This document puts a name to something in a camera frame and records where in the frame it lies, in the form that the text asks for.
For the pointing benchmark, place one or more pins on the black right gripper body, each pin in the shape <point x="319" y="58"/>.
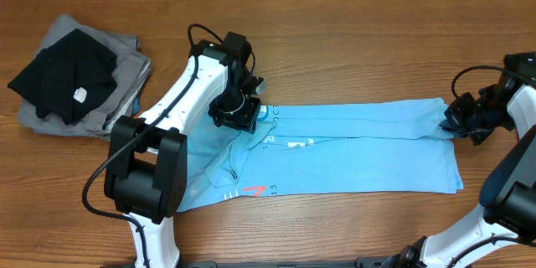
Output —
<point x="479" y="119"/>

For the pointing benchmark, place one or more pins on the grey folded garment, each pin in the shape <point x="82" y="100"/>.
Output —
<point x="131" y="73"/>

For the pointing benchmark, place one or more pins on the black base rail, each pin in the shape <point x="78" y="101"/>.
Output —
<point x="360" y="262"/>

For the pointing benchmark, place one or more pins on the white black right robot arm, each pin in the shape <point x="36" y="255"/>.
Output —
<point x="505" y="213"/>

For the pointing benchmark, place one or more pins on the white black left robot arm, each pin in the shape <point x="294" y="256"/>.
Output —
<point x="147" y="177"/>

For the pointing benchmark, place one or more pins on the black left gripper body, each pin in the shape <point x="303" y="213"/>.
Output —
<point x="234" y="110"/>

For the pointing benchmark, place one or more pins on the light blue t-shirt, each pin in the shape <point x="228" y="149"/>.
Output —
<point x="378" y="147"/>

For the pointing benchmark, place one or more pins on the black folded garment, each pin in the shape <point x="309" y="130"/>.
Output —
<point x="70" y="78"/>

